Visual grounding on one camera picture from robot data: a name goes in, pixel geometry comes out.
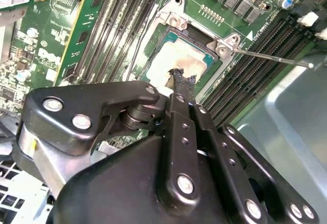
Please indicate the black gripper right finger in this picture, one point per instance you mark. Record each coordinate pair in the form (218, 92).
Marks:
(219, 152)

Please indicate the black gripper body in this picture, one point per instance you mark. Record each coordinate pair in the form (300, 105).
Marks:
(115, 188)

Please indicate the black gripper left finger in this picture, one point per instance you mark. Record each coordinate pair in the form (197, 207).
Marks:
(76, 111)

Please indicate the silver square CPU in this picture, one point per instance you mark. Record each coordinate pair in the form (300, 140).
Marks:
(176, 55)

